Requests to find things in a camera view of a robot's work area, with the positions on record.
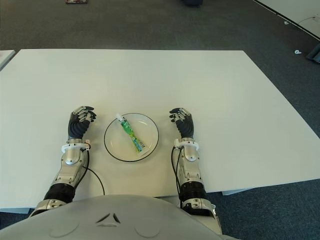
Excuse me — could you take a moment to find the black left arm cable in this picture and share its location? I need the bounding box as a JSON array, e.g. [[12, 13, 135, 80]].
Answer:
[[83, 149, 106, 196]]

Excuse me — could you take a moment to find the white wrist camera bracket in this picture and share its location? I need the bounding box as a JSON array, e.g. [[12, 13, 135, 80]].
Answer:
[[173, 138, 200, 151], [61, 139, 92, 152]]

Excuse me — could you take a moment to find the dark grey floor object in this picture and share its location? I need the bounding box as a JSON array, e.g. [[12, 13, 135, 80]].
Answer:
[[304, 43, 320, 63]]

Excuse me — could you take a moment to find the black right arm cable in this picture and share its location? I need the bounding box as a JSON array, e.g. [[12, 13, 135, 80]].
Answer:
[[170, 148, 183, 201]]

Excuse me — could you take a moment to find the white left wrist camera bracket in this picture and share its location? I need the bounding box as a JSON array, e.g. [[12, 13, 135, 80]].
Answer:
[[61, 139, 92, 152]]

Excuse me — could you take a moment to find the white side table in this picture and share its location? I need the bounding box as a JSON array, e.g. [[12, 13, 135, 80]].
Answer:
[[0, 49, 15, 71]]

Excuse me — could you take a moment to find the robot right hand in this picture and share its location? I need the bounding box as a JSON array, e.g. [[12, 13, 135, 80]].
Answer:
[[168, 107, 195, 140]]

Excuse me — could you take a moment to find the white plate with black rim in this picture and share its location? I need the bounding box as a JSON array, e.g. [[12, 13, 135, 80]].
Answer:
[[103, 112, 160, 164]]

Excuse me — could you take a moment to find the green white toothpaste tube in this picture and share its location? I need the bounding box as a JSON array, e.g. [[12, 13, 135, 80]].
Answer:
[[115, 113, 149, 157]]

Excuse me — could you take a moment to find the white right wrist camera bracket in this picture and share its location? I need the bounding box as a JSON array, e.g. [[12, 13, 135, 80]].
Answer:
[[173, 138, 200, 151]]

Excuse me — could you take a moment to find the white background table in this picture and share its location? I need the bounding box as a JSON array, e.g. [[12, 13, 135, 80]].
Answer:
[[252, 0, 320, 41]]

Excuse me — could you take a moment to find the dark blue floor object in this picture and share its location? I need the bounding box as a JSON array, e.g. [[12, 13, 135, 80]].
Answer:
[[181, 0, 203, 8]]

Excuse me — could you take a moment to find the grey robot torso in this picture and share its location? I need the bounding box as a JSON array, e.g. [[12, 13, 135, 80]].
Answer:
[[0, 193, 223, 240]]

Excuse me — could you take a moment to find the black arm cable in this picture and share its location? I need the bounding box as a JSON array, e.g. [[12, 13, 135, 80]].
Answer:
[[83, 149, 106, 196], [170, 148, 183, 201]]

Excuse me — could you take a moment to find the thin grey cable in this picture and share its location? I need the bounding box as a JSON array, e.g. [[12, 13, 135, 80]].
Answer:
[[298, 15, 319, 25]]

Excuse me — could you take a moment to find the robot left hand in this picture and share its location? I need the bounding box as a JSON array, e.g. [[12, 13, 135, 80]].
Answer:
[[67, 105, 98, 141]]

